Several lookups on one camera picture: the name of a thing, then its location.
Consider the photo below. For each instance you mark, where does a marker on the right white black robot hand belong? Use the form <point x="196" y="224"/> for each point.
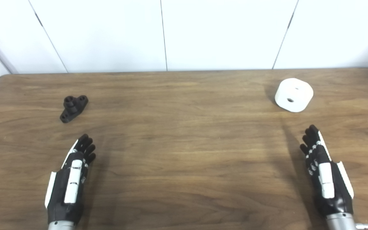
<point x="339" y="195"/>

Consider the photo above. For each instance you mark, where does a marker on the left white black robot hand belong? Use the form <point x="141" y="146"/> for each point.
<point x="59" y="191"/>

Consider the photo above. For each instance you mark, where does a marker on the black flanged holder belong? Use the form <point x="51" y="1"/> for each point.
<point x="72" y="108"/>

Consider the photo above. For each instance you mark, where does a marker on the round white plastic piece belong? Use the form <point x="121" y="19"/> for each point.
<point x="294" y="92"/>

